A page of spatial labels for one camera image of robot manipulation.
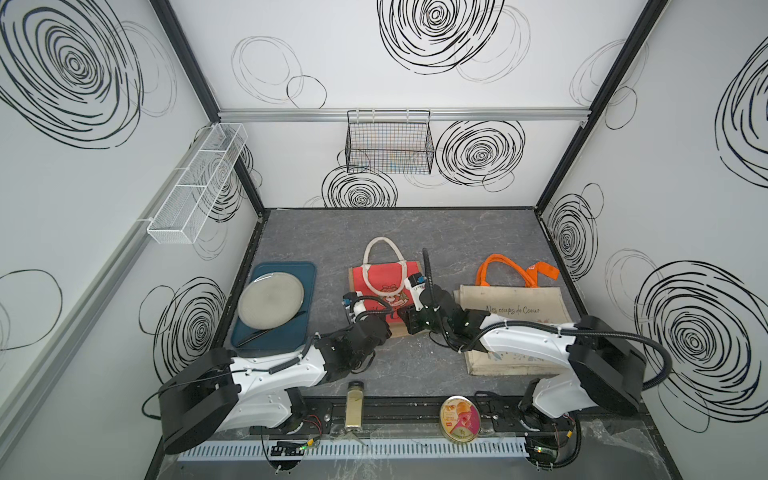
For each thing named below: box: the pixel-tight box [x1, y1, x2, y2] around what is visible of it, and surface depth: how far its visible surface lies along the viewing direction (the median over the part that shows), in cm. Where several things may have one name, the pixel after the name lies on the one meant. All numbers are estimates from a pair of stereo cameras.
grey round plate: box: [238, 272, 304, 330], surface depth 94 cm
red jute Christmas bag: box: [348, 237, 421, 338], surface depth 98 cm
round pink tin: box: [440, 395, 481, 444], surface depth 72 cm
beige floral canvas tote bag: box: [466, 350, 569, 376], surface depth 82 cm
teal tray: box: [231, 262, 316, 354], surface depth 89 cm
